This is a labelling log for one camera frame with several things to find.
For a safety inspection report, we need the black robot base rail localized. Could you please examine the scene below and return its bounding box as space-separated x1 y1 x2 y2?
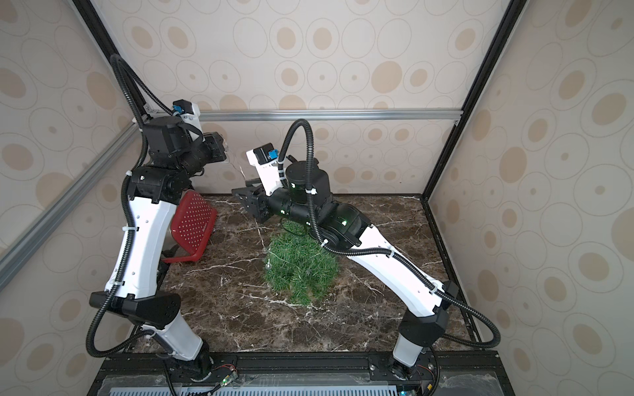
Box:
89 351 514 395

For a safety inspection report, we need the clear bulb string light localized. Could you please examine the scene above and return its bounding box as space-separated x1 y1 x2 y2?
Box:
223 141 268 255

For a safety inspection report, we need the green artificial christmas tree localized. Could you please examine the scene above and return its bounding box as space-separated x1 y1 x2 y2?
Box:
264 219 339 306

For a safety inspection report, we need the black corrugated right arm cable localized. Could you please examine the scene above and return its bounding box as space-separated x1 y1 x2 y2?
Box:
276 118 502 350

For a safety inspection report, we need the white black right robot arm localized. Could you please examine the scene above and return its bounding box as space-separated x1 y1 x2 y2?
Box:
232 158 457 368

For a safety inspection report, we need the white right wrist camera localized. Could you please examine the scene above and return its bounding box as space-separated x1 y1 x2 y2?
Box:
246 143 282 196

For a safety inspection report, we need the silver aluminium left rail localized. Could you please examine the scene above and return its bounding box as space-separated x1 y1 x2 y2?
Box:
1 123 140 289

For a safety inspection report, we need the silver aluminium rail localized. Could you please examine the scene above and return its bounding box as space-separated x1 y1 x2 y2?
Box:
1 123 140 289
198 108 463 123

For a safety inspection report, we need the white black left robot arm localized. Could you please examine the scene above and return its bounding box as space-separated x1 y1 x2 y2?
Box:
86 115 226 361

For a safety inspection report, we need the red polka dot toaster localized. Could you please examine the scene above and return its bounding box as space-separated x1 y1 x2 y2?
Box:
162 190 218 264

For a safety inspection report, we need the silver aluminium back rail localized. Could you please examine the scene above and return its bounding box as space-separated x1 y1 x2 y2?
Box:
198 108 463 123

